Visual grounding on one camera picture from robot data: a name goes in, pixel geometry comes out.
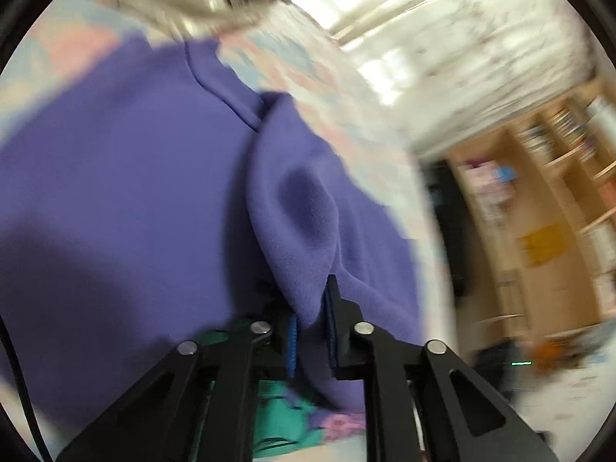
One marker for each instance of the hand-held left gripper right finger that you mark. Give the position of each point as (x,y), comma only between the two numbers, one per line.
(331,332)

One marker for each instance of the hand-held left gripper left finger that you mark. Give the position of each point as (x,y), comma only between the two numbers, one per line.
(291,346)

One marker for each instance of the purple printed hoodie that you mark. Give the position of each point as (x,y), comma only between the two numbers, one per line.
(120,178)

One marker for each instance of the black bag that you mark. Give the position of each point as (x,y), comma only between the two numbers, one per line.
(452,231)

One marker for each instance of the dark object with green light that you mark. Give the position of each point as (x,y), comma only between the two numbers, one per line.
(500,365)

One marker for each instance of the stack of pink boxes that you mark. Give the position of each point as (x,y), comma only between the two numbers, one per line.
(481,185)

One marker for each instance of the orange object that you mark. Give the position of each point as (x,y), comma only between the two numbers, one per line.
(548,356)

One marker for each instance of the yellow packet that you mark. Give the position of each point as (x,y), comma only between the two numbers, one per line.
(544,245)

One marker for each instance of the small blue box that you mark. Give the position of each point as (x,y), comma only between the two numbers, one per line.
(505,173)

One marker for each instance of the wooden shelf unit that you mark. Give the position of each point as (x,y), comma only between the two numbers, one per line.
(544,192)

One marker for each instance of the floral bed sheet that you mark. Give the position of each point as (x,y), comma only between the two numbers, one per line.
(298,62)

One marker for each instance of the row of books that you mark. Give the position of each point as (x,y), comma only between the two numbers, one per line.
(553,134)

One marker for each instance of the white patterned curtain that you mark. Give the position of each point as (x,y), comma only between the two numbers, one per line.
(457,57)

